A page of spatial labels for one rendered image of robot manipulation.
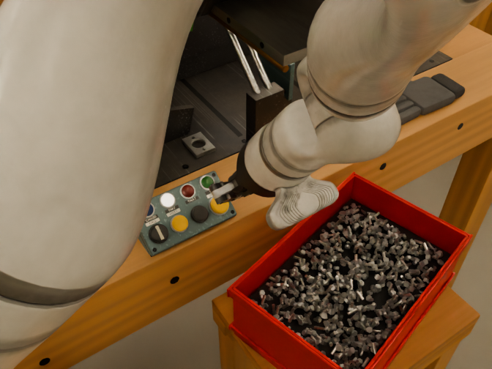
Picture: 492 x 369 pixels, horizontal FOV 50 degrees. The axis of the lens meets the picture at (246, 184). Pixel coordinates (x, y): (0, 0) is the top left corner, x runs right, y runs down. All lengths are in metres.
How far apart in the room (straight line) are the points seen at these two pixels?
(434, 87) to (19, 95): 1.02
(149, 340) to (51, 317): 1.56
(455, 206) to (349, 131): 1.21
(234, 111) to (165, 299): 0.40
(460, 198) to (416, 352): 0.81
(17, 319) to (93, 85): 0.09
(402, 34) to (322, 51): 0.12
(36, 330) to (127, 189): 0.07
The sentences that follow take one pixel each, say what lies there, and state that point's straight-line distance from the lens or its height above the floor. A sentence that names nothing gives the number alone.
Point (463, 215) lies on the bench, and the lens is 1.63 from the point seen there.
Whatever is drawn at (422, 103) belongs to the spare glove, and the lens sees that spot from 1.09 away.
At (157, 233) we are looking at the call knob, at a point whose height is 0.94.
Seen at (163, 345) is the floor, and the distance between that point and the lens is 1.76.
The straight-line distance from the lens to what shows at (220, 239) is 0.85.
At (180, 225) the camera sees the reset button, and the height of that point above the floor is 0.93.
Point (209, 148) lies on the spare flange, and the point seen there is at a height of 0.91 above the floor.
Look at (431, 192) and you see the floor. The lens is 2.28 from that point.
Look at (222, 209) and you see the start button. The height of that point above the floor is 0.93.
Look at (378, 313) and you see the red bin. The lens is 0.78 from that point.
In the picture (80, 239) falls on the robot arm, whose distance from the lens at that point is 0.19.
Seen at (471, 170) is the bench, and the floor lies 0.57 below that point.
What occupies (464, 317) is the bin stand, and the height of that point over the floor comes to 0.80.
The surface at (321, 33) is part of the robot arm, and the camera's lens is 0.30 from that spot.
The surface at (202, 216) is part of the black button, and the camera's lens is 0.81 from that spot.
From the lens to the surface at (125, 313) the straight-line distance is 0.86.
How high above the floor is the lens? 1.53
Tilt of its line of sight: 44 degrees down
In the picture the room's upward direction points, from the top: straight up
